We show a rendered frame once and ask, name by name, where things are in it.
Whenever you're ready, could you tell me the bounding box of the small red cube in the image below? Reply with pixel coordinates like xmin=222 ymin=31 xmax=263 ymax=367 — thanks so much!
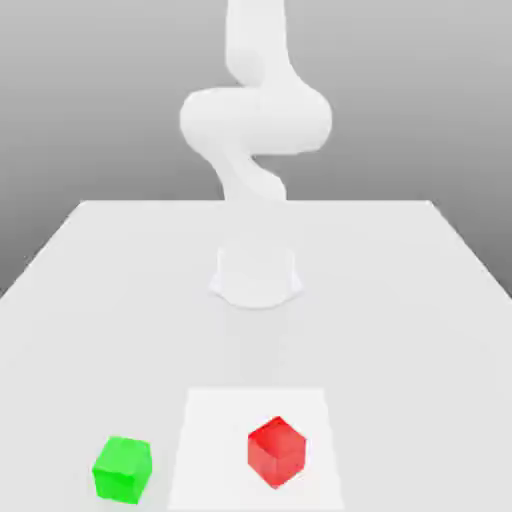
xmin=246 ymin=415 xmax=308 ymax=490

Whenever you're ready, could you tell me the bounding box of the small green cube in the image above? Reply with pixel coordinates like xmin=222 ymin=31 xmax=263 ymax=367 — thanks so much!
xmin=91 ymin=435 xmax=154 ymax=506

